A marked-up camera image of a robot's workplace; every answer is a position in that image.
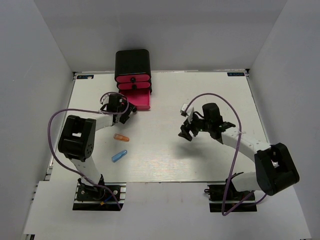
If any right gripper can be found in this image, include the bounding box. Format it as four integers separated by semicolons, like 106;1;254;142
178;112;212;142

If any pink drawer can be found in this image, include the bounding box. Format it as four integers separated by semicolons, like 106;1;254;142
117;81;151;91
115;74;151;83
120;89;151;111

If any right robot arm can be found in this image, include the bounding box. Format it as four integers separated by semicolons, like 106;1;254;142
178;103;300;200

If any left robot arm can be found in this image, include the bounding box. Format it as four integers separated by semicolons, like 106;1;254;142
58;92;137;200

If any black drawer cabinet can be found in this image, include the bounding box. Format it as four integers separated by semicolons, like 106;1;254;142
114;49;152;93

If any left blue table sticker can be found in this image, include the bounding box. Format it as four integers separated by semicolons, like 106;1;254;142
76;74;94;80

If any blue table sticker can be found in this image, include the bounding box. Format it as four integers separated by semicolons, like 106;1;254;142
76;74;94;80
227;72;245;77

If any right blue table sticker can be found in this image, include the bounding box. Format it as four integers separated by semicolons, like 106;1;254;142
227;72;245;77

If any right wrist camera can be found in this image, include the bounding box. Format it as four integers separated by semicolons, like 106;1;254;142
180;103;195;123

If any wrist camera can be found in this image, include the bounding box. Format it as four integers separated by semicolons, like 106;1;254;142
100;94;109;105
180;103;195;123

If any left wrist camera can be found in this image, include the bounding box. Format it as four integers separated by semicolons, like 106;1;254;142
100;94;109;105

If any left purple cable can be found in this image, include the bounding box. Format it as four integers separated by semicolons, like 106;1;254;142
47;92;126;210

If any purple cable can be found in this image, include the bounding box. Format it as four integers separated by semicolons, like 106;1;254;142
186;92;268;217
47;92;126;210

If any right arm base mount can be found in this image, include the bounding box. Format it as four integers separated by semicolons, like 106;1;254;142
204;182;257;213

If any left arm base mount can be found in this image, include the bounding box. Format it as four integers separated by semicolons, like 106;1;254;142
72;183;127;212

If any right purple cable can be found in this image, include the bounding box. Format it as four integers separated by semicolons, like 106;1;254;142
186;92;268;217

